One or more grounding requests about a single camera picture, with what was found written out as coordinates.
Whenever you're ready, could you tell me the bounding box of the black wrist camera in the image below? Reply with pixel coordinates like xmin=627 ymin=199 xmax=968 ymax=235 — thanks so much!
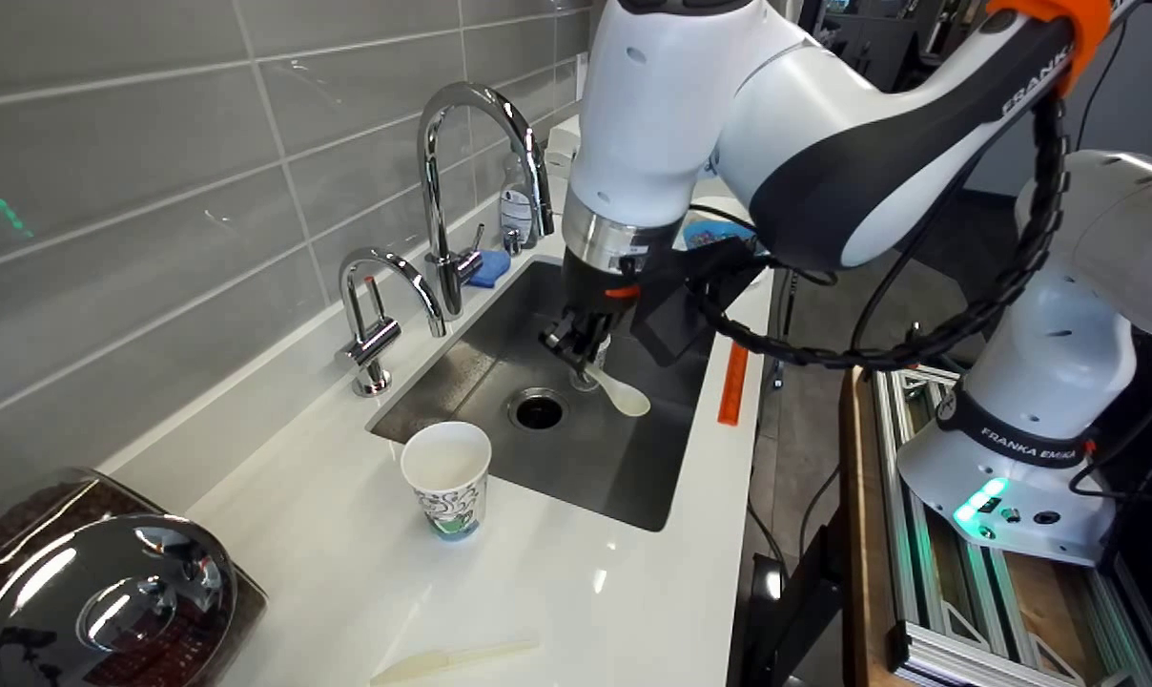
xmin=628 ymin=244 xmax=735 ymax=376

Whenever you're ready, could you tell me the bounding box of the white plastic spoon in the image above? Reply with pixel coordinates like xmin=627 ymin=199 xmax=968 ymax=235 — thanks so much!
xmin=579 ymin=339 xmax=656 ymax=419

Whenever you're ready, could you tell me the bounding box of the black braided cable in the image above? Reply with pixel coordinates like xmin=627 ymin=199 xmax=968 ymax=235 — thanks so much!
xmin=688 ymin=92 xmax=1070 ymax=376

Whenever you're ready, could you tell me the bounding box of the tall chrome faucet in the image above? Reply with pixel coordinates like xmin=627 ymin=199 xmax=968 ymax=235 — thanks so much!
xmin=415 ymin=82 xmax=558 ymax=321

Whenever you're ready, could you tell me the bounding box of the blue sponge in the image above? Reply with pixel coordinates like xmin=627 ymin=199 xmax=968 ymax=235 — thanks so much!
xmin=463 ymin=250 xmax=516 ymax=289

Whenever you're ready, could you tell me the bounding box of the printed paper cup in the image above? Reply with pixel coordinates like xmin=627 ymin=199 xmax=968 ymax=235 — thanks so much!
xmin=396 ymin=418 xmax=495 ymax=546

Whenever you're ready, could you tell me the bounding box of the orange strip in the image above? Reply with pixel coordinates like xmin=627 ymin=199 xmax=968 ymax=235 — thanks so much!
xmin=715 ymin=339 xmax=755 ymax=431

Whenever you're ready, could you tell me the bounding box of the aluminium mounting frame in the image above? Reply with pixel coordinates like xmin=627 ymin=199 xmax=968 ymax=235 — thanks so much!
xmin=875 ymin=366 xmax=1152 ymax=687

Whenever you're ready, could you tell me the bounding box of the small chrome faucet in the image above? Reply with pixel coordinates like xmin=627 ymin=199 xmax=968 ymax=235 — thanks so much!
xmin=335 ymin=244 xmax=453 ymax=396

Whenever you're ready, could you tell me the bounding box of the wooden board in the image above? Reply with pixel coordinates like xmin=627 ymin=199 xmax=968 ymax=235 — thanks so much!
xmin=838 ymin=363 xmax=912 ymax=687

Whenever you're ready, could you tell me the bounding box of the stainless steel sink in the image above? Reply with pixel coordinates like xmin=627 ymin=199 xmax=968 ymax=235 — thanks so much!
xmin=366 ymin=261 xmax=721 ymax=535

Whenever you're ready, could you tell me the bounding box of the blue bowl with colourful beads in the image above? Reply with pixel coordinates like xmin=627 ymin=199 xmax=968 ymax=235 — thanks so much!
xmin=675 ymin=210 xmax=764 ymax=256

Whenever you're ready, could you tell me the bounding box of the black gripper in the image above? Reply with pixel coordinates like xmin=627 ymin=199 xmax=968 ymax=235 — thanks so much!
xmin=539 ymin=256 xmax=647 ymax=381

